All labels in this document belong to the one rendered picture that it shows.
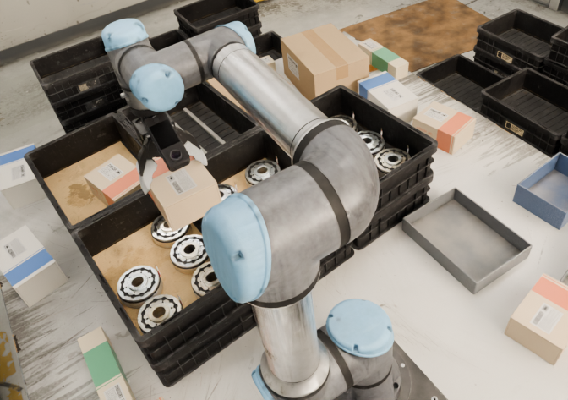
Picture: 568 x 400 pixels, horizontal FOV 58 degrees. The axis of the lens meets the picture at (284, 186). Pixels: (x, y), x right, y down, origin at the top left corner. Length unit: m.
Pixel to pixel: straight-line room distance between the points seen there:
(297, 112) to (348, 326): 0.41
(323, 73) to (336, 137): 1.21
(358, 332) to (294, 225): 0.41
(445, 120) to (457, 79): 1.14
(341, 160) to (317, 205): 0.07
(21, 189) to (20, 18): 2.68
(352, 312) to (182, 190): 0.42
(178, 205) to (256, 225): 0.53
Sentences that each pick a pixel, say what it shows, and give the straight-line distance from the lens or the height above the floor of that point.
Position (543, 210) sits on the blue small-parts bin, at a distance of 1.59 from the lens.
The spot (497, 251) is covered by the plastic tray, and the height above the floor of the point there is 0.70.
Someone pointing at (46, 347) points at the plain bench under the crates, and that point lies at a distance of 1.51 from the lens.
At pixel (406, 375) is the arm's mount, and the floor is 0.81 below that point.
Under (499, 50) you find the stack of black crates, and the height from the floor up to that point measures 0.42.
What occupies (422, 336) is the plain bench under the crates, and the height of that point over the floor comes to 0.70.
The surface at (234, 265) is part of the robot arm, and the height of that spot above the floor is 1.41.
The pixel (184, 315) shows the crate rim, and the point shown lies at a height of 0.93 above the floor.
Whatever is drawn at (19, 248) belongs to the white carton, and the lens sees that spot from 1.64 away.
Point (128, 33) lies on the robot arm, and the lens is 0.93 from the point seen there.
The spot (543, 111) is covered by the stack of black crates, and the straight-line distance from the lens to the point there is 2.56.
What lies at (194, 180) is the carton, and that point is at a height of 1.13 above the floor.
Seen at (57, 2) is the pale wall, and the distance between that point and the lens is 4.42.
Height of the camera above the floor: 1.85
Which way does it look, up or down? 45 degrees down
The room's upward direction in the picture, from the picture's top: 8 degrees counter-clockwise
